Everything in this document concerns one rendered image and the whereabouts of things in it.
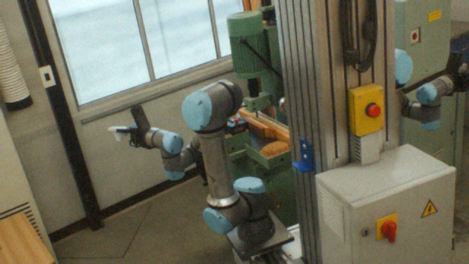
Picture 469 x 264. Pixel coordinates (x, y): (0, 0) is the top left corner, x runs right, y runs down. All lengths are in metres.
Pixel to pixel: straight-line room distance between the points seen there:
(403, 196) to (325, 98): 0.34
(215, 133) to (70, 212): 2.30
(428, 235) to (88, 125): 2.58
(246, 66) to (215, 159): 0.91
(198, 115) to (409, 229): 0.70
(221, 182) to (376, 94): 0.60
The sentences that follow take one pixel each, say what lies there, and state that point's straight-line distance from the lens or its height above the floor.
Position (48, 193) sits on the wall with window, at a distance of 3.62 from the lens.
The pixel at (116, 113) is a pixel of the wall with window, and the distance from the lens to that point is 3.61.
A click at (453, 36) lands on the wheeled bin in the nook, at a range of 3.87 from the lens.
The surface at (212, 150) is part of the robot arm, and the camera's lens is 1.60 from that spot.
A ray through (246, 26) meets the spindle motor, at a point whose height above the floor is 1.46.
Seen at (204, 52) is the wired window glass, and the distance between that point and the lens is 3.96.
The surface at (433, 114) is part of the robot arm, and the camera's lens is 2.06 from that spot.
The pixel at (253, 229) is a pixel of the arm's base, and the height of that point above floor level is 0.88.
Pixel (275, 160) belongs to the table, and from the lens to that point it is 2.31.
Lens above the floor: 1.96
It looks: 24 degrees down
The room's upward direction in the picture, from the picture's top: 9 degrees counter-clockwise
